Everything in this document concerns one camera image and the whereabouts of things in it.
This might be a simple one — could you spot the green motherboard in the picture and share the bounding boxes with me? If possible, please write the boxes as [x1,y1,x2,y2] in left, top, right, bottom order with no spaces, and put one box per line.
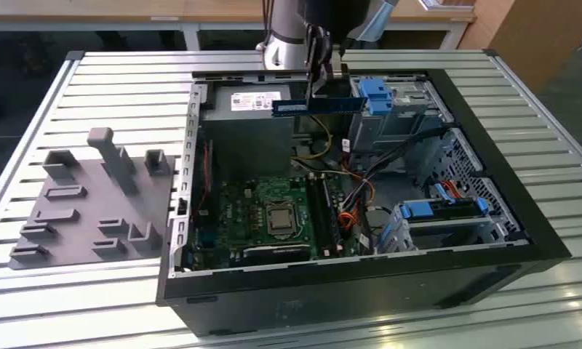
[188,174,364,272]

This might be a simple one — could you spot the blue disk carrier upright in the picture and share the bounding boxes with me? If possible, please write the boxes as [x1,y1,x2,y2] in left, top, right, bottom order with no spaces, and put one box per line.
[360,78,395,117]

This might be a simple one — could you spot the black cable bundle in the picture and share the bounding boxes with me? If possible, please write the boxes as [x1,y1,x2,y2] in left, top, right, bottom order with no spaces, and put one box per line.
[342,127,455,215]

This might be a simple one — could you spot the orange wire bundle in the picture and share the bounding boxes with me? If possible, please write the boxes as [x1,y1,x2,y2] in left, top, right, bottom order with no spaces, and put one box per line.
[338,212,366,230]

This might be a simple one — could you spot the metal drive cage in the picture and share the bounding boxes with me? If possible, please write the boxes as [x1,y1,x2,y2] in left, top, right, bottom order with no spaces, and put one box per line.
[348,74,457,161]

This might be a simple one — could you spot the metal disk bay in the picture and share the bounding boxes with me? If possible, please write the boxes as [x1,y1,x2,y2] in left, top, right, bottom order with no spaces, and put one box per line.
[375,203,513,254]

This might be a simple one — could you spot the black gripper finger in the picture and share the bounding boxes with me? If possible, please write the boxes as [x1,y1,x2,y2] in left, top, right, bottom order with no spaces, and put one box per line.
[304,23,354,100]

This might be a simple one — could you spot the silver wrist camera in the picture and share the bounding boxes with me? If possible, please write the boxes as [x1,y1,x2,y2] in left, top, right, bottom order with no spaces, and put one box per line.
[330,43,350,81]

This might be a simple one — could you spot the grey power supply unit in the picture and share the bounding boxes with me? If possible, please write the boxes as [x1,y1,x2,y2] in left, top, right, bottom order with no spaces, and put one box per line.
[200,81,298,179]

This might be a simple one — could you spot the silver CPU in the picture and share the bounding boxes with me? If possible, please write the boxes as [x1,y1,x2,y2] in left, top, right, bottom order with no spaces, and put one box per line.
[267,207,296,236]

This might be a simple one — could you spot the black graphics card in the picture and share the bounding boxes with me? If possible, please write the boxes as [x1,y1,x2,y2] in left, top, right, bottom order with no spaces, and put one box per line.
[242,242,312,267]

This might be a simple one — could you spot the hard disk in blue carrier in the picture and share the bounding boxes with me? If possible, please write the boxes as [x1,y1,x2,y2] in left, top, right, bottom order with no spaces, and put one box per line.
[398,198,490,222]

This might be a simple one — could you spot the blue flat data wire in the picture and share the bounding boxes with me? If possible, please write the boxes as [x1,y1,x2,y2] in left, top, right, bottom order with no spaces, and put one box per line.
[434,182,457,205]

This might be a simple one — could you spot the blue RAM stick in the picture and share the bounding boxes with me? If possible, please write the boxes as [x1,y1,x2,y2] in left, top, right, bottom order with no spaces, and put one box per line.
[271,95,368,118]

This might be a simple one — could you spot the wooden cabinet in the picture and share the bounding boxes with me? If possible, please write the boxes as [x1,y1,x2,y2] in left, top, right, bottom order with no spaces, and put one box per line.
[458,0,582,96]

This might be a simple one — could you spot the installed RAM stick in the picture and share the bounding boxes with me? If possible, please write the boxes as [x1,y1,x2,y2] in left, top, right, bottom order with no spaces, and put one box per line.
[320,176,344,255]

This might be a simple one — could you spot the CPU socket metal frame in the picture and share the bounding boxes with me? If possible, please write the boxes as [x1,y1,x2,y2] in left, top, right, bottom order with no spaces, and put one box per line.
[263,198,306,241]

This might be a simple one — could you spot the yellow power wires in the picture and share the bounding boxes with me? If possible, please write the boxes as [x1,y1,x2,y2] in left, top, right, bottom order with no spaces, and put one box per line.
[292,116,335,161]

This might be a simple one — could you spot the wooden desk white frame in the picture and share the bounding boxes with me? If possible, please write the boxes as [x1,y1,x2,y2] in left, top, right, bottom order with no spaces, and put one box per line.
[0,0,478,51]

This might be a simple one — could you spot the thin red wire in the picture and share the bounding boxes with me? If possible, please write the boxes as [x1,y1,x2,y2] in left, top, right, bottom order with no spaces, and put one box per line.
[195,142,211,216]

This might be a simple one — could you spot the black open PC case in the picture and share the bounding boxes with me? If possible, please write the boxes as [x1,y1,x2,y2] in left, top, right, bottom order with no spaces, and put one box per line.
[155,68,573,337]

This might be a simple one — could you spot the grey plastic parts rack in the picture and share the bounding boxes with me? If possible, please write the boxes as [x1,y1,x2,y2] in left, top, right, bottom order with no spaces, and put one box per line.
[8,127,183,270]

